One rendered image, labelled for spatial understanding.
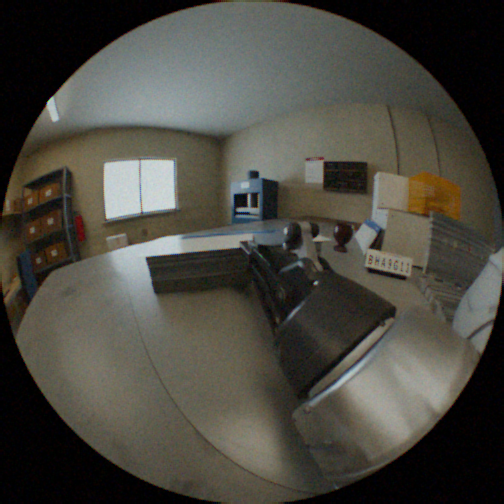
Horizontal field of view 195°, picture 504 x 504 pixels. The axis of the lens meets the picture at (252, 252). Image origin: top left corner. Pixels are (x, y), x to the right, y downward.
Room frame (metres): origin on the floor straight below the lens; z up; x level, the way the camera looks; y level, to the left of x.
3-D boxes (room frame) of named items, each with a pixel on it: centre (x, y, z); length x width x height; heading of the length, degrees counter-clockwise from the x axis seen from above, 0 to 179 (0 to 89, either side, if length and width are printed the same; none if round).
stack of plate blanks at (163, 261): (0.34, 0.03, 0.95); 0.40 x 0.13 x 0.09; 106
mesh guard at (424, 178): (0.34, -0.80, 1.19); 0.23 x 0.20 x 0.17; 55
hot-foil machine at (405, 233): (0.35, -0.91, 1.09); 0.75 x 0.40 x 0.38; 55
